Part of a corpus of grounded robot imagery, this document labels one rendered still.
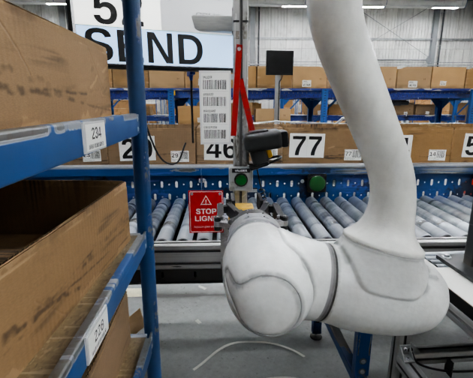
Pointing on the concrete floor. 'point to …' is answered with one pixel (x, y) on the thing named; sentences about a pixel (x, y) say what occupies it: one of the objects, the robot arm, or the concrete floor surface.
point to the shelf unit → (37, 368)
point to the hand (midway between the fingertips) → (245, 202)
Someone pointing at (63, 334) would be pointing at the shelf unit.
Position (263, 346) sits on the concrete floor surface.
